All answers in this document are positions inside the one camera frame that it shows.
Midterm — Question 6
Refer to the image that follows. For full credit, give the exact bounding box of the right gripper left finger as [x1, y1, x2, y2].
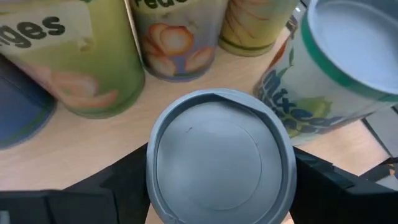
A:
[46, 143, 152, 224]

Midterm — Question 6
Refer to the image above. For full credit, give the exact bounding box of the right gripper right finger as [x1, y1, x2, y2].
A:
[289, 147, 398, 224]

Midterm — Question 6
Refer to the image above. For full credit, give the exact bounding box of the tomato label can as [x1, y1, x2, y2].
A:
[145, 88, 298, 224]

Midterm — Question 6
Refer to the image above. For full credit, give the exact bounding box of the dark blue label tall can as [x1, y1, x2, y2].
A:
[0, 54, 58, 151]

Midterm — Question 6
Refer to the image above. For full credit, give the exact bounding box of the oranges label tall can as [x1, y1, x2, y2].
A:
[0, 0, 146, 119]

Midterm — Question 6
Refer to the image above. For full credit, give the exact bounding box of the mixed fruit can green rim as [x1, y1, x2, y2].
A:
[252, 0, 398, 146]

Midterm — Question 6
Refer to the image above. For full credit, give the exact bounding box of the peaches label tall can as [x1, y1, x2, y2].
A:
[129, 0, 229, 82]

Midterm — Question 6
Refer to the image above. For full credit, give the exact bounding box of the yellow label tall can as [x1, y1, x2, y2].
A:
[218, 0, 301, 58]

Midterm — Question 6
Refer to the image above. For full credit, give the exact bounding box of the wooden shelf with black frame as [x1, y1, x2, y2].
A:
[0, 27, 393, 224]

